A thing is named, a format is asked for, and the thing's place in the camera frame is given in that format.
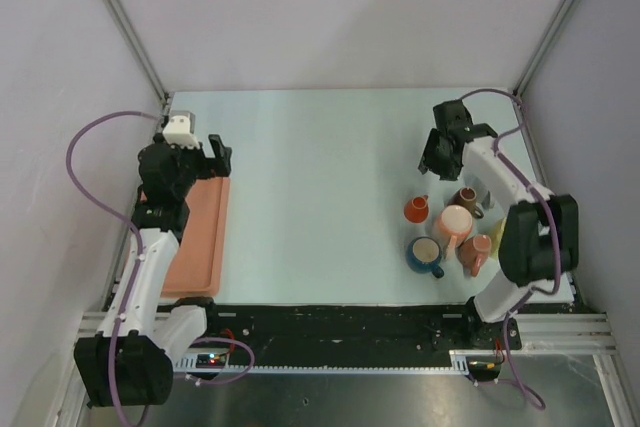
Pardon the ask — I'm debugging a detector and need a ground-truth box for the blue mug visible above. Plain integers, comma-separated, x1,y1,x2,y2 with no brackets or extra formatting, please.
406,236,444,279

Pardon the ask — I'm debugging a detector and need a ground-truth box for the left aluminium frame post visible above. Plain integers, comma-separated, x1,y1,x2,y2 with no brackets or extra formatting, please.
102,0,169,109

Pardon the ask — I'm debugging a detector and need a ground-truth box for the large pink mug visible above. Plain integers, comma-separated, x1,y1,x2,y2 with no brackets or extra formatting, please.
432,205,474,260

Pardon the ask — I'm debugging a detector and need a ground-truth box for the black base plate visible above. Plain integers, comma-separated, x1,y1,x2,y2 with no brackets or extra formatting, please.
102,296,586,368

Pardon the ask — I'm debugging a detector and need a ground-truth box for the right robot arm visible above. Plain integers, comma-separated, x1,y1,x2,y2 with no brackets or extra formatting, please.
418,99,579,348

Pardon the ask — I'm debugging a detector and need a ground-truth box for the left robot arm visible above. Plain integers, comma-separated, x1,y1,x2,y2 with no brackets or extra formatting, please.
74,133,232,407

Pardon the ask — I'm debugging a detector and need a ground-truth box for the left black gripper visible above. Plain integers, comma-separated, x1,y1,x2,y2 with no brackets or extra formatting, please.
154,133,231,198

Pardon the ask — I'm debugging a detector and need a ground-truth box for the salmon plastic tray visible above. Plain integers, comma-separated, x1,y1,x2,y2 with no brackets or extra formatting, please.
134,177,231,302

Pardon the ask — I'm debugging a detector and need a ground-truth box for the small salmon mug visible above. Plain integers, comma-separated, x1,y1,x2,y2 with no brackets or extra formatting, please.
458,234,492,277

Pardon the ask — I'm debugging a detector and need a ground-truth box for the right aluminium frame post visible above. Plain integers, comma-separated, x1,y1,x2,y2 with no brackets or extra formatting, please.
512,0,580,96

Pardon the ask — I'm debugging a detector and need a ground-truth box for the orange mug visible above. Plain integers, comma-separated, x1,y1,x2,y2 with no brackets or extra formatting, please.
403,195,429,224

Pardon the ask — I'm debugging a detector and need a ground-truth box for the yellow mug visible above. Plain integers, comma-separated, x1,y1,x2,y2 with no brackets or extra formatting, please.
488,217,506,259

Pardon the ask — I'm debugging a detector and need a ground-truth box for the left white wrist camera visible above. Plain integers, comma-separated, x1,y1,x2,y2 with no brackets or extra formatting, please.
162,111,200,149

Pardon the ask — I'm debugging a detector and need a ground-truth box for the dark brown mug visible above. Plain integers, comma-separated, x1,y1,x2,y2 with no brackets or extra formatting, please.
448,187,484,219

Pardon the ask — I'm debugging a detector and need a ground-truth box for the white cable duct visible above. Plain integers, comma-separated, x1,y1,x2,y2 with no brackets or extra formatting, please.
174,353,469,376

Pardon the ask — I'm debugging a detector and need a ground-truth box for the aluminium frame post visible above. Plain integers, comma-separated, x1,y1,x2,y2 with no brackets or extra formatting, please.
102,0,169,109
512,0,580,96

